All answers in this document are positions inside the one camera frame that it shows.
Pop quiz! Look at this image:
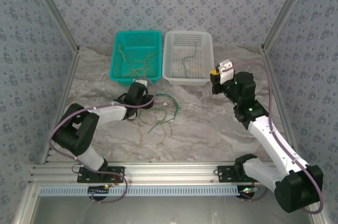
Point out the black controller bracket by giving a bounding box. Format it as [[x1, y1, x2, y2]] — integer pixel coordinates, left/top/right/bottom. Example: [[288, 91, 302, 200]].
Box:
[[239, 185, 259, 200], [88, 185, 110, 201]]

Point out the slotted grey cable duct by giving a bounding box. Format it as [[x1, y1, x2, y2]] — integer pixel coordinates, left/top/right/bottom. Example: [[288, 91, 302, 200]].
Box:
[[39, 185, 243, 197]]

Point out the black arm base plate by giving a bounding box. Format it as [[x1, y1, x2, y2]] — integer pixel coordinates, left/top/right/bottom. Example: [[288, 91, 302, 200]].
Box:
[[218, 165, 266, 183], [77, 166, 125, 183]]

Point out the aluminium mounting rail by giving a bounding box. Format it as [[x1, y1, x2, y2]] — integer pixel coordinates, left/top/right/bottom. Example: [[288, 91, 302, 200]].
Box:
[[30, 162, 278, 184]]

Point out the aluminium frame post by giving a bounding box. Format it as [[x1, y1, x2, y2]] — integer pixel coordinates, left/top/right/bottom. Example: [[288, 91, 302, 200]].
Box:
[[27, 0, 80, 53], [260, 0, 315, 53]]

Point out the purple camera cable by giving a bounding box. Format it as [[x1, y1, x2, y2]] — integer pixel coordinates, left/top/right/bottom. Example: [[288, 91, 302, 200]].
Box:
[[48, 78, 158, 204], [232, 61, 325, 214]]

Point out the aluminium frame leg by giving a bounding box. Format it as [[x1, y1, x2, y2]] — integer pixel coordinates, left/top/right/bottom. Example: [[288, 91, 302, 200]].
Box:
[[12, 183, 40, 224], [311, 212, 330, 224]]

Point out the teal plastic basket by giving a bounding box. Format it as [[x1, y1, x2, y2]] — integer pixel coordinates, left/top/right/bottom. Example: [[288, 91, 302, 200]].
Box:
[[109, 30, 162, 87]]

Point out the thin green cable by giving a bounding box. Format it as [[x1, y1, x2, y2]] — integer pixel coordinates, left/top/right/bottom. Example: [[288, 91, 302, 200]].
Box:
[[181, 41, 199, 79], [138, 105, 170, 129], [147, 93, 182, 134]]

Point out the white plastic basket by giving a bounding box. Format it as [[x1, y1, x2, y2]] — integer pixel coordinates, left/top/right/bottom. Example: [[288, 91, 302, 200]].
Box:
[[162, 30, 215, 86]]

